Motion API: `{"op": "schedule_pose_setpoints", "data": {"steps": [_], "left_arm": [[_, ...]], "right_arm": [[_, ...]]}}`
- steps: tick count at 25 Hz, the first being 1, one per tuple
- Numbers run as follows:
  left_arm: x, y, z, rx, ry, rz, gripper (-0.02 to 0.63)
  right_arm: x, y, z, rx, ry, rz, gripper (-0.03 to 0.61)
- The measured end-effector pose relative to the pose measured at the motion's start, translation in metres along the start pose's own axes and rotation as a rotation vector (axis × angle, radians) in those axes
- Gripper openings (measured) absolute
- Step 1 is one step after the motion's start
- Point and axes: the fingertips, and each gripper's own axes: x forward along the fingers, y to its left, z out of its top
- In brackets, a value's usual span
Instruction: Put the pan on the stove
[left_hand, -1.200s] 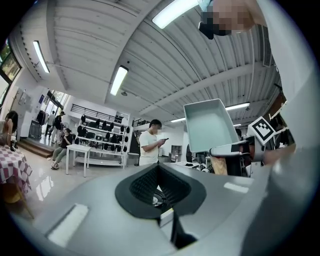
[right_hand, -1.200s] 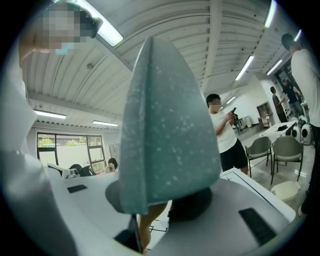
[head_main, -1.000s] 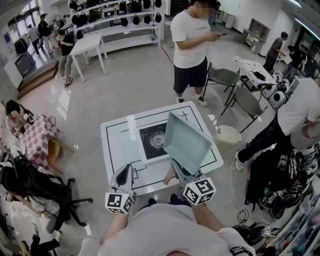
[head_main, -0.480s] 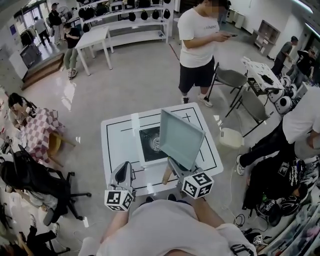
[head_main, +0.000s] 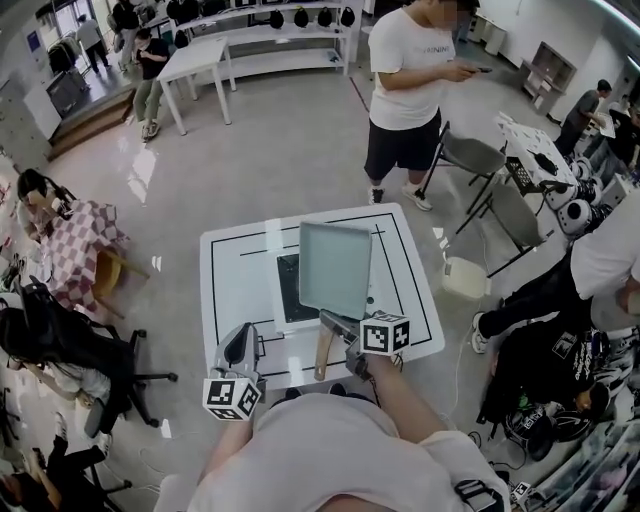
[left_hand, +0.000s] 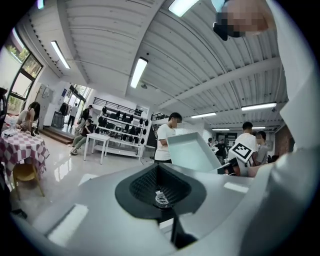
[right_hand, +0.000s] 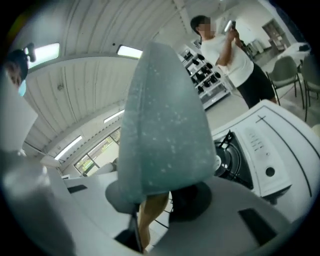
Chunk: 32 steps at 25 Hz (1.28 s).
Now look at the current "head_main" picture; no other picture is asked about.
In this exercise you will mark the rows of black bags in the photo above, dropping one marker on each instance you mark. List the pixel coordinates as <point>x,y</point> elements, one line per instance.
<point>300,17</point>

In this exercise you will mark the black pouch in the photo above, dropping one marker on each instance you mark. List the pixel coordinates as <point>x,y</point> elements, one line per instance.
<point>544,162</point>

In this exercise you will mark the white rectangular desk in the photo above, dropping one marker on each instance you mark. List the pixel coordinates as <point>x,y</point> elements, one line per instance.
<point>195,60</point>

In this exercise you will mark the blue wall poster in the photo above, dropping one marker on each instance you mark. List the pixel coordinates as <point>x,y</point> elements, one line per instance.
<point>35,47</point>

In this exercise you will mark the person's right shoe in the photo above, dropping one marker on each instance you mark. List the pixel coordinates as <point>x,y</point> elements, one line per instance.
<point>345,390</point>

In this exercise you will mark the white trash bin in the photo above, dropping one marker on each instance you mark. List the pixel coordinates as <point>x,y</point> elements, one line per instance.
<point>467,277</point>

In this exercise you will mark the white low table black lines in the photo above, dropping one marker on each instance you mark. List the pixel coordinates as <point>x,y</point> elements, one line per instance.
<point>235,280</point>

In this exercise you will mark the person's left shoe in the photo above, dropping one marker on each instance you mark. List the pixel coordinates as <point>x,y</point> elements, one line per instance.
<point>294,394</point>

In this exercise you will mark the pink checkered tablecloth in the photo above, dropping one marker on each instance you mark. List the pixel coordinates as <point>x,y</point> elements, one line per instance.
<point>80,245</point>

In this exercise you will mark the person's left forearm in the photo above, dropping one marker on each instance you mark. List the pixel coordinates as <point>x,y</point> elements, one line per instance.
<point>230,445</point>

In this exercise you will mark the black office chair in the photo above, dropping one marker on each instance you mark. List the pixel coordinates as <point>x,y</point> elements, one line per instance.
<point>115,360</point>

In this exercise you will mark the black helmet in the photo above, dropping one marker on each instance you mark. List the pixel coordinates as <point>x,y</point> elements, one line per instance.
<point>530,425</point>

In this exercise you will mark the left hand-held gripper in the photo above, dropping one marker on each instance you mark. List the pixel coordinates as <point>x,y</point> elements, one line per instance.
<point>230,397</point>

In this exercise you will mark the black plastic crate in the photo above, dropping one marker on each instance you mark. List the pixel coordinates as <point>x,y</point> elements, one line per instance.
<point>519,175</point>

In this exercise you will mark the grey storage rack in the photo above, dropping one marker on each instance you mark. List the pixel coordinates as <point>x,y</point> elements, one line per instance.
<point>600,470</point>

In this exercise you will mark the yellow wooden chair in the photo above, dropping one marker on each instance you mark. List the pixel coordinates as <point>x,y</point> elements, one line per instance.
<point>107,275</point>

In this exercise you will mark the grey folding chair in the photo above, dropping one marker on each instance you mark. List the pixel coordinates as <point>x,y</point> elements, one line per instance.
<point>515,215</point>
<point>470,155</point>

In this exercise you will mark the table with patterned white cloth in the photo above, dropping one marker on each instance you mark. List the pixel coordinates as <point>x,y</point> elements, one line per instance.
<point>530,140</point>

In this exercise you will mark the pale green square pan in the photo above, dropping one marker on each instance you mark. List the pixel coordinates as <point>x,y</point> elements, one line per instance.
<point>335,270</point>

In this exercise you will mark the person's white shirt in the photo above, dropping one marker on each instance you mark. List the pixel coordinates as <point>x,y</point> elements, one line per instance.
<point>325,450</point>

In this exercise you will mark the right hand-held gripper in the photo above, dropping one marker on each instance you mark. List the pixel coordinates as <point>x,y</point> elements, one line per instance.
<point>385,335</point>

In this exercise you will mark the person's shoe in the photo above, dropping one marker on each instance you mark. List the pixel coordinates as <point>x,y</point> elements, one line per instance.
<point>345,390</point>
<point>294,394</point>

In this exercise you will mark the grey suitcase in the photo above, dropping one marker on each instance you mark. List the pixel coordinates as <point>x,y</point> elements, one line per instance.
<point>67,95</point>

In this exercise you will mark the wooden step platform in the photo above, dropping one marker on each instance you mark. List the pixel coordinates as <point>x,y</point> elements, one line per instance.
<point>90,125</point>

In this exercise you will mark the wooden cabinet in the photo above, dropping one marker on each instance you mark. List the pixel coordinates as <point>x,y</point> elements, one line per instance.
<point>550,70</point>

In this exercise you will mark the white cabinet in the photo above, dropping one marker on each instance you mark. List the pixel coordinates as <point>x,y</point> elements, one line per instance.
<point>492,32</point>

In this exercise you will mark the white shelving unit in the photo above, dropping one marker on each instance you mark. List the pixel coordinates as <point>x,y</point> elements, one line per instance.
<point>280,60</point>

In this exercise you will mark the person's right forearm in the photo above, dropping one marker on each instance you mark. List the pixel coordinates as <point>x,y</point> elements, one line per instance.
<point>400,395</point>

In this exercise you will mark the white round carrier case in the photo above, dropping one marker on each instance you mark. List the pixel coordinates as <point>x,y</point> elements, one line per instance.
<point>575,217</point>
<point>560,197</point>

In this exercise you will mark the clothes rack with dark clothes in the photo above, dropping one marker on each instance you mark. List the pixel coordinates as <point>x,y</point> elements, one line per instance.
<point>62,52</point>

